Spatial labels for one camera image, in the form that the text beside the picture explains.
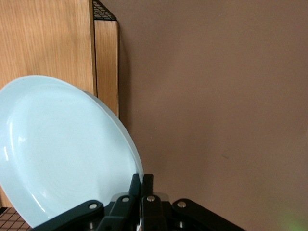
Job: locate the light blue round plate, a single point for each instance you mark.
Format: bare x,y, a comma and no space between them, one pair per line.
62,149

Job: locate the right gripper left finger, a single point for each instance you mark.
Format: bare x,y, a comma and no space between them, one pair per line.
115,214

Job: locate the brown table cover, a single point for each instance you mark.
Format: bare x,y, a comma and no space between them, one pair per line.
216,96

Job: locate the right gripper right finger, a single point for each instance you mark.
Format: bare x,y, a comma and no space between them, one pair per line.
156,211

